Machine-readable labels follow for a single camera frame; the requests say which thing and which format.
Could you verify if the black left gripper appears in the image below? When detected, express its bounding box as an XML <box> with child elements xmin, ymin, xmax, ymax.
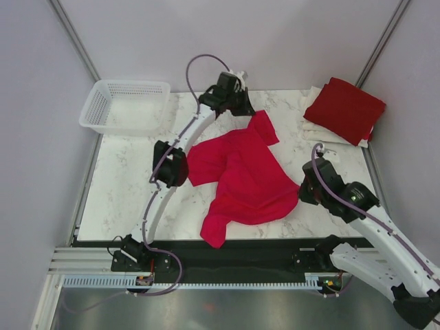
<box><xmin>225</xmin><ymin>87</ymin><xmax>254</xmax><ymax>117</ymax></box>

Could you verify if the bright red t shirt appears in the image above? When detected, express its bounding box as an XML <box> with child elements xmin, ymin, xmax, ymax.
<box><xmin>188</xmin><ymin>111</ymin><xmax>300</xmax><ymax>248</ymax></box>

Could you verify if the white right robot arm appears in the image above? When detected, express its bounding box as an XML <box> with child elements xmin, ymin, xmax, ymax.
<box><xmin>298</xmin><ymin>155</ymin><xmax>439</xmax><ymax>329</ymax></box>

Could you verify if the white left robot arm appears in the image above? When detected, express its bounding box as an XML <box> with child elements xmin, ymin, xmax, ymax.
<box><xmin>111</xmin><ymin>71</ymin><xmax>256</xmax><ymax>272</ymax></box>

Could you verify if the cream folded t shirt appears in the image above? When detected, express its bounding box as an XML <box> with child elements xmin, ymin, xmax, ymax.
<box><xmin>302</xmin><ymin>87</ymin><xmax>369</xmax><ymax>148</ymax></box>

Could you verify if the dark red folded t shirt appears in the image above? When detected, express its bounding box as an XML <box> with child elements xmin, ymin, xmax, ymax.
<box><xmin>303</xmin><ymin>77</ymin><xmax>386</xmax><ymax>146</ymax></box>

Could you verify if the white plastic basket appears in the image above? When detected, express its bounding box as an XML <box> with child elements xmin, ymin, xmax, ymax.
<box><xmin>78</xmin><ymin>79</ymin><xmax>171</xmax><ymax>138</ymax></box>

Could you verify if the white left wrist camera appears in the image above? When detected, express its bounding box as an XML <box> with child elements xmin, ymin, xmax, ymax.
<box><xmin>230</xmin><ymin>70</ymin><xmax>248</xmax><ymax>89</ymax></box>

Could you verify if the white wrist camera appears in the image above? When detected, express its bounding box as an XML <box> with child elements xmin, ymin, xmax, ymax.
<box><xmin>316</xmin><ymin>145</ymin><xmax>340</xmax><ymax>164</ymax></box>
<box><xmin>230</xmin><ymin>70</ymin><xmax>248</xmax><ymax>89</ymax></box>

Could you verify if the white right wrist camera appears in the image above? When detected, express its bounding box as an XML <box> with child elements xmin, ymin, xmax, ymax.
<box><xmin>316</xmin><ymin>145</ymin><xmax>340</xmax><ymax>164</ymax></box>

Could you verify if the white slotted cable duct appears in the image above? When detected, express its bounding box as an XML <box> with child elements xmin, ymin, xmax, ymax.
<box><xmin>62</xmin><ymin>274</ymin><xmax>349</xmax><ymax>290</ymax></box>

